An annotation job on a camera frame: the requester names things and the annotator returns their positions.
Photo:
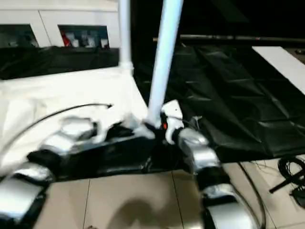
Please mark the white plastic table top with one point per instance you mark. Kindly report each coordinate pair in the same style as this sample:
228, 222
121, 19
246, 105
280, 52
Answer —
59, 90

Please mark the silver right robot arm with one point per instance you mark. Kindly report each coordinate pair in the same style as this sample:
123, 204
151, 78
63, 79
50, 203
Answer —
202, 152

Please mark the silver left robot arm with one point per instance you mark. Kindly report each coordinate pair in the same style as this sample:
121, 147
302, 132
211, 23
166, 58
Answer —
59, 140

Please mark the black plastic table mat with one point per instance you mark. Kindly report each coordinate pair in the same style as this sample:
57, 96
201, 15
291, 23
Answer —
226, 95

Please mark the red cabinet item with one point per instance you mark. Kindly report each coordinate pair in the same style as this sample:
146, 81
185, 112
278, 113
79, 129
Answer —
65, 38

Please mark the long dark metal rod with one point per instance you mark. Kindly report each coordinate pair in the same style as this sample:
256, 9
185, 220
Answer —
238, 37

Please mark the white flat board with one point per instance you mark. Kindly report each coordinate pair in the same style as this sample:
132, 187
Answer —
281, 64

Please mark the large black backdrop sheet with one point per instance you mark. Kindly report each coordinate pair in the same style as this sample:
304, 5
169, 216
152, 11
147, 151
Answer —
238, 14

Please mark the white glass-door cabinet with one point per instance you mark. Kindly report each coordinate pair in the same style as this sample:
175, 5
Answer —
35, 14

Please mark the black floor device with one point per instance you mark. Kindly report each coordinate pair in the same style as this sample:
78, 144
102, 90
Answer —
299, 195

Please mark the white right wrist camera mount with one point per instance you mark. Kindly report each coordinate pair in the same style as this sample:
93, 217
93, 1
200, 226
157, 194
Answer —
172, 112

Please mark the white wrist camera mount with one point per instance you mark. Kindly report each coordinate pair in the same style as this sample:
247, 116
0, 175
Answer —
172, 112
102, 133

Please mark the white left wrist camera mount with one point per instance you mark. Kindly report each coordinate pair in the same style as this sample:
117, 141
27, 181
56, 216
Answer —
102, 133

